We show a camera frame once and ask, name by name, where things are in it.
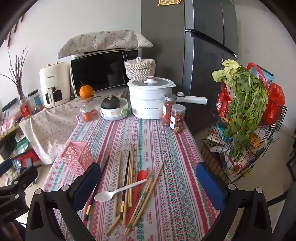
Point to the striped patterned tablecloth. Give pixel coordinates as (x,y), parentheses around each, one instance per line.
(161,150)

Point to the white plastic spoon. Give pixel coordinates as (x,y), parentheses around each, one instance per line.
(103,196)

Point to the grey refrigerator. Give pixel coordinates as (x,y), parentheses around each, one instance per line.
(166,58)

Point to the red plastic bag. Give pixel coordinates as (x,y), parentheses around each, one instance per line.
(274,102)

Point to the floral microwave cover cloth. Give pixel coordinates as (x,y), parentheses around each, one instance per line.
(104,39)

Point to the black oblong device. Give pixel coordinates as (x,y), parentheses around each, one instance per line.
(9,104)

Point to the silver microwave oven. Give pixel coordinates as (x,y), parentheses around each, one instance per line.
(97,71)

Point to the white electric pot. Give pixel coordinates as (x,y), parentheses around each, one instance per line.
(143,102)

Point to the jar of red dried fruit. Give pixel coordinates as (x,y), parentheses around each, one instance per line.
(167,111)

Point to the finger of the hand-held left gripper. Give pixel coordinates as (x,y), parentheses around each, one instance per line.
(23,176)

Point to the plain bamboo chopstick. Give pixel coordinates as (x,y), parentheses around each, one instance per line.
(157,172)
(118,180)
(132,162)
(131,171)

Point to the teal packet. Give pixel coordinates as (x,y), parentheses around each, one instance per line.
(222,133)

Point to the jar of dried fruit rings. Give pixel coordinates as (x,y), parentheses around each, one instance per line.
(178,120)

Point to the pink cloth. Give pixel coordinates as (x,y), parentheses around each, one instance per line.
(9,121)

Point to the glass jar with wooden lid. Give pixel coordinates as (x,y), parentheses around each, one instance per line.
(89,111)

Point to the red plastic spoon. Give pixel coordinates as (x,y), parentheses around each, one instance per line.
(141,176)

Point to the red knot wall ornament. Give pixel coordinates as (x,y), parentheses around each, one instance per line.
(10,40)

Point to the leafy green herbs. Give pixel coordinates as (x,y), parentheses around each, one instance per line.
(245,104)

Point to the cream air fryer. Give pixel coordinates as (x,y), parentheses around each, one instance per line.
(53,76)

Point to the blue label jar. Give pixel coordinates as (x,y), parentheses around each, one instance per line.
(36,100)

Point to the orange mandarin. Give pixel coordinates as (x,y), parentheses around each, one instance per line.
(86,90)

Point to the yellow fridge sticker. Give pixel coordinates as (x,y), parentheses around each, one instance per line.
(168,2)

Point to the pink utensil basket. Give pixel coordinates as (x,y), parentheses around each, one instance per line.
(74,155)

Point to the red label glass jar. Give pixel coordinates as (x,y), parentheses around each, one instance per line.
(25,109)

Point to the woven lidded basket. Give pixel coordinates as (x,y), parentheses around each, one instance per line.
(140,69)

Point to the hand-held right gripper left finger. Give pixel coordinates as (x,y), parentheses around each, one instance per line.
(86,185)

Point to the wooden shelf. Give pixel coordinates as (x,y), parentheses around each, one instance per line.
(9,133)

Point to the napa cabbage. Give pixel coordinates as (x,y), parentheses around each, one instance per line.
(227,69)

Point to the floral beige tablecloth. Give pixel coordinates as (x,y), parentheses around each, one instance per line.
(46,129)

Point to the dried branches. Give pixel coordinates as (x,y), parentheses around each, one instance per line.
(18,76)

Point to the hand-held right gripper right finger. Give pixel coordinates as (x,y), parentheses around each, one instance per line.
(209,185)

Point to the dark green squash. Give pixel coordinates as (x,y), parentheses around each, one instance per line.
(110,103)

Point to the black chopstick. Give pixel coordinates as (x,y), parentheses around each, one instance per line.
(101,176)
(126,171)

